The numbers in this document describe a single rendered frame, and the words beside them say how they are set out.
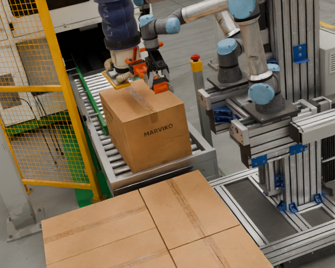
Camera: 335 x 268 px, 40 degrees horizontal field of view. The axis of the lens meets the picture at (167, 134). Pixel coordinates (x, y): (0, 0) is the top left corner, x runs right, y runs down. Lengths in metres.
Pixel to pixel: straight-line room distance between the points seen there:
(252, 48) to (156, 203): 1.07
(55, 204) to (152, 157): 1.29
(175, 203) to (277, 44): 1.03
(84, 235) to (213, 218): 0.70
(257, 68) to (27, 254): 2.17
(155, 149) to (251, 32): 1.09
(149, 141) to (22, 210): 1.30
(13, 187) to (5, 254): 0.48
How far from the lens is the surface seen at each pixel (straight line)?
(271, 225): 2.91
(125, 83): 2.77
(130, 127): 2.72
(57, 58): 3.24
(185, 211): 2.54
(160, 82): 2.33
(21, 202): 3.62
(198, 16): 2.27
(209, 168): 2.97
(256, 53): 2.11
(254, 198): 3.13
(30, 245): 3.57
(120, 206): 2.70
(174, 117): 2.80
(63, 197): 3.95
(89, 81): 4.68
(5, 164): 3.46
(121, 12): 2.73
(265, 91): 2.14
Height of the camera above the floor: 2.10
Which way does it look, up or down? 28 degrees down
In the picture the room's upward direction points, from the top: 11 degrees counter-clockwise
